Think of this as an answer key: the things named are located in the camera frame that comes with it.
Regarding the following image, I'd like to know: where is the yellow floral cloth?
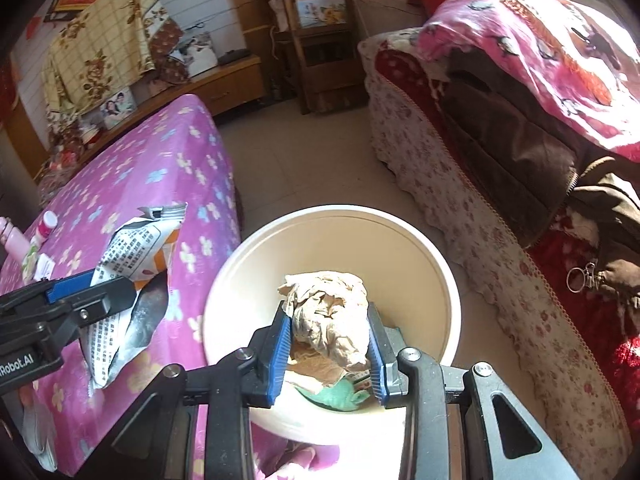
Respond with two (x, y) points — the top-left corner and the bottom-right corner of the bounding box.
(42, 0), (171, 116)

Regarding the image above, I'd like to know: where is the pink water bottle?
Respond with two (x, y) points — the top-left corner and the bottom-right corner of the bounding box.
(0, 216), (31, 266)

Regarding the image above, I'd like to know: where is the brown jacket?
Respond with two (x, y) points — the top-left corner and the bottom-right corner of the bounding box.
(440, 62), (640, 331)

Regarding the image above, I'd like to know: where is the large unframed photo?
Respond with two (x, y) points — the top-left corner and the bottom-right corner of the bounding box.
(167, 32), (219, 78)

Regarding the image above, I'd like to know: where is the floral covered sofa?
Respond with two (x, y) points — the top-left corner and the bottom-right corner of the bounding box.
(357, 27), (640, 480)

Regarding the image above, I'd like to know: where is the beige paper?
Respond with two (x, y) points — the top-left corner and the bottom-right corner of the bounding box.
(277, 270), (373, 371)

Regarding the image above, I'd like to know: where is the brown patterned bag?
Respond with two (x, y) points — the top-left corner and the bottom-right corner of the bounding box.
(150, 12), (193, 83)

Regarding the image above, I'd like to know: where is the pink printed blanket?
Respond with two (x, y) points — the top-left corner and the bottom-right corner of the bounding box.
(415, 0), (640, 158)

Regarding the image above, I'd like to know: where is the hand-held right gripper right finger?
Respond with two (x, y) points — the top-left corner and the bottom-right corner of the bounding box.
(367, 301), (576, 480)

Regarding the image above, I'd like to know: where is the brown paper sheet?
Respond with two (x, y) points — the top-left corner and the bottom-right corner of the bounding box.
(290, 342), (351, 396)

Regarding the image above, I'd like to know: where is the red plastic bag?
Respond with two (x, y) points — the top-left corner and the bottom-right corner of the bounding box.
(47, 110), (103, 161)

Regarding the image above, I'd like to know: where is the small framed photo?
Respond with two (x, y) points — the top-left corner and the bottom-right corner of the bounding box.
(99, 87), (138, 131)

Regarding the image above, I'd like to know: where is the green white wrapper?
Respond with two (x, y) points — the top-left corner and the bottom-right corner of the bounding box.
(20, 247), (41, 283)

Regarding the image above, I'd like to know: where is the silver orange snack packet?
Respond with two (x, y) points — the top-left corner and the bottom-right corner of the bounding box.
(87, 201), (188, 390)

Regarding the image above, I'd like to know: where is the framed floral picture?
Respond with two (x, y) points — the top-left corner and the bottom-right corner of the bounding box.
(295, 0), (348, 28)

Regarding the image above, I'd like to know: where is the wooden ladder shelf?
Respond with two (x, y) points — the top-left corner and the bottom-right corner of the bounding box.
(257, 0), (361, 113)

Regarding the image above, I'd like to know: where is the white round bin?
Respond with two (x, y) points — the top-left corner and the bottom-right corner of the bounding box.
(202, 204), (462, 446)

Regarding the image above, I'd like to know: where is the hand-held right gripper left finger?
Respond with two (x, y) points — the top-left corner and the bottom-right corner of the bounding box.
(107, 302), (293, 480)

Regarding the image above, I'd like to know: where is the white bottle pink label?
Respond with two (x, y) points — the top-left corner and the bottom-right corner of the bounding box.
(31, 211), (58, 251)

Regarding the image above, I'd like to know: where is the wooden cabinet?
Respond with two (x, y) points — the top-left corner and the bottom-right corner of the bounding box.
(5, 55), (266, 181)

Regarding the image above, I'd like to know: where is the metal key ring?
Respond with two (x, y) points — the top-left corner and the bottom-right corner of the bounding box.
(566, 262), (598, 293)

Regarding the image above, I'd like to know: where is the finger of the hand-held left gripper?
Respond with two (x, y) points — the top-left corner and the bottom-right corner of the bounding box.
(44, 269), (97, 305)
(67, 276), (138, 317)

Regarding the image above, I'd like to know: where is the green fuzzy cloth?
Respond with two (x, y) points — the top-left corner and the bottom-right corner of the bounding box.
(302, 377), (373, 413)

